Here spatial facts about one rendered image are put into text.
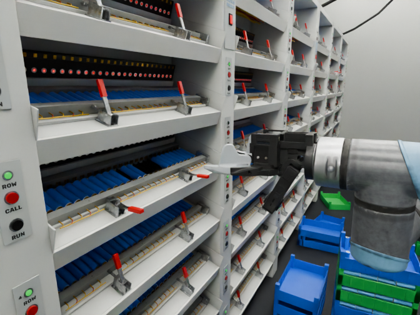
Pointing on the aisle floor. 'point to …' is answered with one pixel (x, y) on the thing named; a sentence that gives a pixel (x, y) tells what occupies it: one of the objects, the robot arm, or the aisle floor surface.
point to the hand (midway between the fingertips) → (220, 162)
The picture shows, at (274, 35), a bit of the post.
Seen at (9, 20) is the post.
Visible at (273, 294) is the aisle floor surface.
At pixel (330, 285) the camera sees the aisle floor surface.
